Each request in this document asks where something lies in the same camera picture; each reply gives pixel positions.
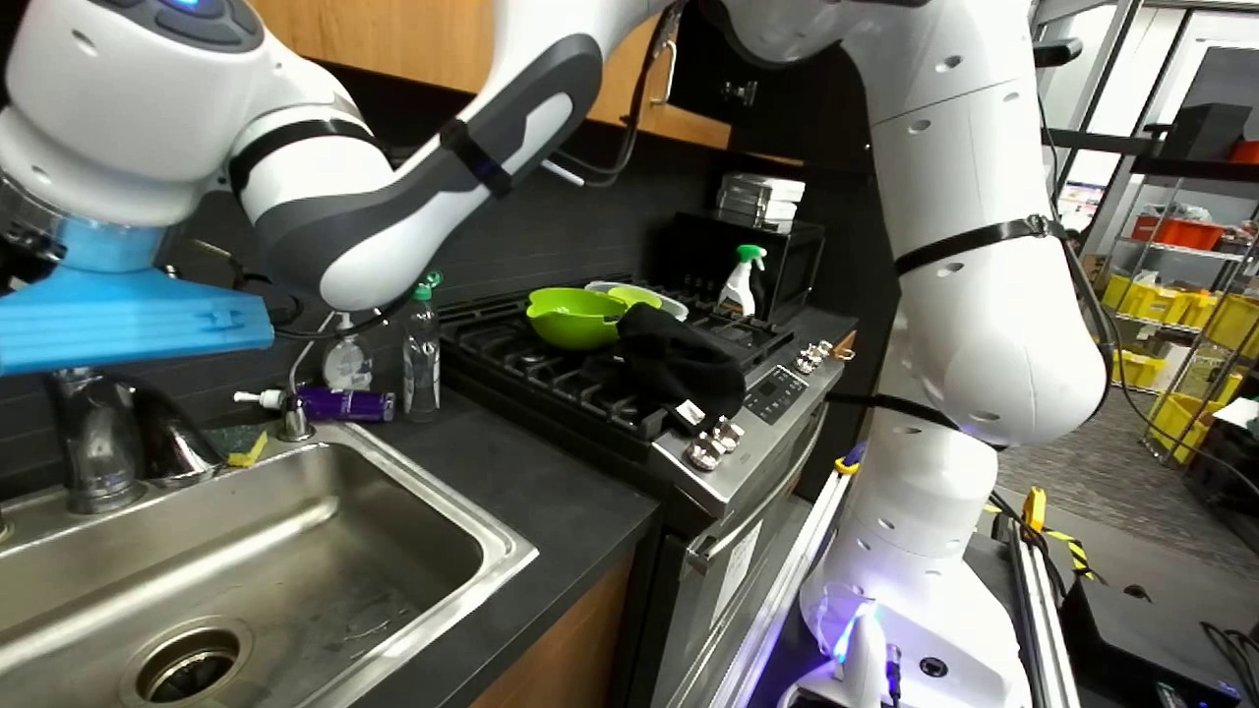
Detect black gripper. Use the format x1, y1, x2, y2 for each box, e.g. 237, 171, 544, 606
0, 192, 66, 297

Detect chrome faucet lever handle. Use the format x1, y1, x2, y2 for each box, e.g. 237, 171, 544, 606
47, 362, 111, 404

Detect chrome faucet body with spout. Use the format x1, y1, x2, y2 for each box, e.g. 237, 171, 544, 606
52, 372, 224, 521

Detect thin chrome faucet white lever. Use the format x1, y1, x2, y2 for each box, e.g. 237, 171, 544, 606
229, 306, 396, 444

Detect yellow green scrub sponge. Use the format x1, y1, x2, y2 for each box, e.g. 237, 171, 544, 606
222, 429, 274, 478

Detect clear soap pump bottle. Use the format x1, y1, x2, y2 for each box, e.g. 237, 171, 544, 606
320, 313, 376, 398

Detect clear bottle green cap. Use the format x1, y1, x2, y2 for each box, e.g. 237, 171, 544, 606
396, 271, 450, 421

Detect stainless steel sink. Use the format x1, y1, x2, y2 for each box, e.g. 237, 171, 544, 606
0, 418, 544, 708

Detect wooden upper cabinets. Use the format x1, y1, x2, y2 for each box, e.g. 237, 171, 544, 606
247, 0, 741, 153

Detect wooden cabinets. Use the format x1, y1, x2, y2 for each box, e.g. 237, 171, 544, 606
468, 557, 647, 708
247, 0, 741, 153

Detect green colander bowl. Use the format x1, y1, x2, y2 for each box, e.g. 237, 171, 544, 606
521, 282, 639, 353

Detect black cloth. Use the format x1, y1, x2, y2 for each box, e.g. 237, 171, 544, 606
614, 303, 751, 424

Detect wooden lower cabinets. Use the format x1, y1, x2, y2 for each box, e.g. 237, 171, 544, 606
468, 557, 647, 708

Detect white spray bottle green trigger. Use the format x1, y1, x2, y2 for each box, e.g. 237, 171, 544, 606
716, 242, 770, 328

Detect stacked white containers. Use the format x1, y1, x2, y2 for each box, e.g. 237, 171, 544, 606
716, 171, 812, 242

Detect black gas stove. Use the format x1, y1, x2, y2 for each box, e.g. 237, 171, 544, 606
437, 288, 871, 708

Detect black countertop appliance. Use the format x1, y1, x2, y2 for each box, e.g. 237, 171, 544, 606
654, 210, 829, 334

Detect yellow storage bin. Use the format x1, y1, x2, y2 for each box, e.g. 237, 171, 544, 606
1174, 288, 1259, 353
1103, 271, 1184, 330
1146, 372, 1245, 466

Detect metal shelf rack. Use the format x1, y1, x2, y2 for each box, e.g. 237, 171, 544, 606
1035, 0, 1259, 444

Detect red storage bin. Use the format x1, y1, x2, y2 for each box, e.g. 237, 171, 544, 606
1129, 213, 1226, 256

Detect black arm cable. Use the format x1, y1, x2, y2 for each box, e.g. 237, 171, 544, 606
564, 0, 690, 196

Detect aluminum rail yellow clamp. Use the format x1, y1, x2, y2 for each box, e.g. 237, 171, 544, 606
998, 488, 1094, 708
712, 452, 866, 708

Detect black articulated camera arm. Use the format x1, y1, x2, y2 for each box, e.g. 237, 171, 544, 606
1032, 36, 1094, 77

